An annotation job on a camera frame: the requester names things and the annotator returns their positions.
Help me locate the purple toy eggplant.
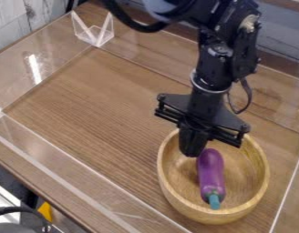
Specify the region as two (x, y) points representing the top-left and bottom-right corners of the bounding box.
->
(196, 148), (226, 210)

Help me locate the black cable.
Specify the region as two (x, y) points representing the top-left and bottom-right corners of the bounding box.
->
(0, 206), (55, 233)

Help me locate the clear acrylic tray wall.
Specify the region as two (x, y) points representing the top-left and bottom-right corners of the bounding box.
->
(0, 111), (191, 233)

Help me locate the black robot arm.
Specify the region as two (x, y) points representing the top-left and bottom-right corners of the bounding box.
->
(101, 0), (261, 157)

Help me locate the brown wooden bowl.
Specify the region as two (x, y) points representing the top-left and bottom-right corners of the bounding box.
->
(156, 131), (270, 225)

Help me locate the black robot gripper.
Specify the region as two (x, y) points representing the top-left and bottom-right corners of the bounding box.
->
(155, 87), (251, 157)

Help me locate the yellow black device corner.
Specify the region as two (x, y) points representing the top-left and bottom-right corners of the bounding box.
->
(33, 201), (72, 233)

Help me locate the clear acrylic corner bracket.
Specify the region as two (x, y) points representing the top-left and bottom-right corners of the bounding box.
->
(71, 12), (115, 48)

